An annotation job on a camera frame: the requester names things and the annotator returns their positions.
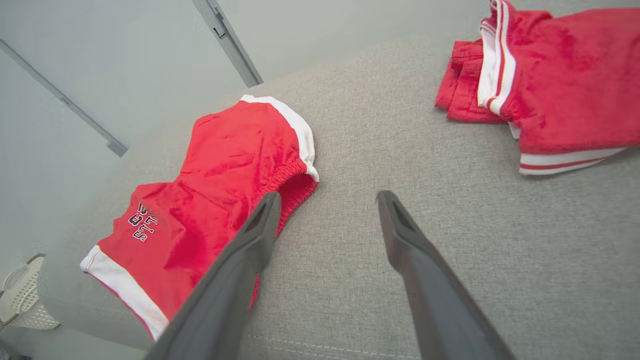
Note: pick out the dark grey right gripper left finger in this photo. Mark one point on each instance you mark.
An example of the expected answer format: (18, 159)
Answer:
(225, 300)

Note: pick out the red number 23 basketball jersey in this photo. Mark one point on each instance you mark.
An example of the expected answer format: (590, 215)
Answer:
(575, 85)

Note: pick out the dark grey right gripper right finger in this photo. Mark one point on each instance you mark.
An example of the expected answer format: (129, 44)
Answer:
(435, 300)

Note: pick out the white perforated laundry basket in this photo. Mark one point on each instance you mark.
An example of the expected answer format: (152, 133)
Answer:
(22, 290)

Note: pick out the red shorts with white stripe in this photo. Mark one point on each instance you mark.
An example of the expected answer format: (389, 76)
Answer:
(215, 165)

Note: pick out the grey metal rail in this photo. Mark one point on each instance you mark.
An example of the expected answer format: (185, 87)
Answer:
(230, 45)
(65, 100)

